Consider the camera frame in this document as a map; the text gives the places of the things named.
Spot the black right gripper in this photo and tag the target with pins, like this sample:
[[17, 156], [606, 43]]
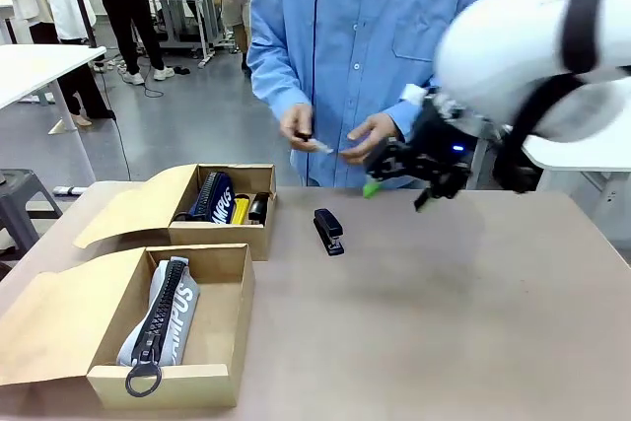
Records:
[[434, 155]]

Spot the white marker with black cap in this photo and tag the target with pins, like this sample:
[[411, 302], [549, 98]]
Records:
[[320, 147]]

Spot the cardboard box holding navy case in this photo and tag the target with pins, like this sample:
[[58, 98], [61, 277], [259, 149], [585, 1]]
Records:
[[222, 238]]

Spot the grey zipper pencil case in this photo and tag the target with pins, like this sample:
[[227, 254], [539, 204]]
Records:
[[185, 302]]

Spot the cardboard box holding grey case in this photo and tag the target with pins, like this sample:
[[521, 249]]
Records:
[[197, 386]]

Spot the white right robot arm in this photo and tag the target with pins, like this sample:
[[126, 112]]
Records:
[[517, 46]]

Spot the person's right forearm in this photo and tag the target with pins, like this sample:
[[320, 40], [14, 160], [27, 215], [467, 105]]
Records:
[[276, 81]]

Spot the person's left forearm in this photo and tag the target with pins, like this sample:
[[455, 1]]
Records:
[[411, 113]]

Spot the person's left hand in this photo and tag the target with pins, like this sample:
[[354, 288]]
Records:
[[377, 132]]

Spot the person's right hand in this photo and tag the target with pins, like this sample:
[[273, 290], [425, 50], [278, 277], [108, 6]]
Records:
[[296, 120]]

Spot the black stapler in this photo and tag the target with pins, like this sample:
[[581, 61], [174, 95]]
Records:
[[326, 226]]

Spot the small black stationery item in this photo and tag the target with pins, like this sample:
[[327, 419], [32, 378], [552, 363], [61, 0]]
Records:
[[259, 206]]

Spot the yellow stationery item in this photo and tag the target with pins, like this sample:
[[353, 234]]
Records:
[[240, 209]]

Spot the person in blue shirt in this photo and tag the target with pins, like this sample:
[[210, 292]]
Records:
[[355, 21]]

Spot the navy zipper pencil case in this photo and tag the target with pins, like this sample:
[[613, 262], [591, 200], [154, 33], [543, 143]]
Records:
[[217, 199]]

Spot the white side table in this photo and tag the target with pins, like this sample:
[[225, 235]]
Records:
[[581, 155]]

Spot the grey metal stool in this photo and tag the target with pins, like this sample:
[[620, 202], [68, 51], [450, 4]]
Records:
[[24, 184]]

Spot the large white table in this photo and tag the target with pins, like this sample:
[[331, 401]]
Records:
[[39, 66]]

